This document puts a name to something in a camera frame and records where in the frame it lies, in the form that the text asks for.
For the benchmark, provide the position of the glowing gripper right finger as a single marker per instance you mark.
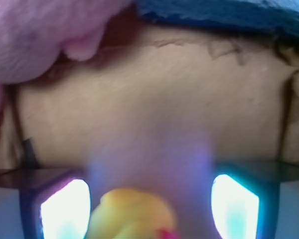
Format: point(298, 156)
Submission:
point(245, 200)

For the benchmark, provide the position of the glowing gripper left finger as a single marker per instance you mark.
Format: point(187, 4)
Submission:
point(55, 204)

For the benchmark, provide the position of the blue sponge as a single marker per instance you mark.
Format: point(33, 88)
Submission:
point(270, 16)

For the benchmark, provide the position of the yellow rubber duck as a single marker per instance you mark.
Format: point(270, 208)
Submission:
point(128, 213)

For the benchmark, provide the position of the brown paper bag bin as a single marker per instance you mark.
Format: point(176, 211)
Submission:
point(155, 91)

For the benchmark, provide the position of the pink plush bunny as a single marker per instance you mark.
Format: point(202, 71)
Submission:
point(34, 32)

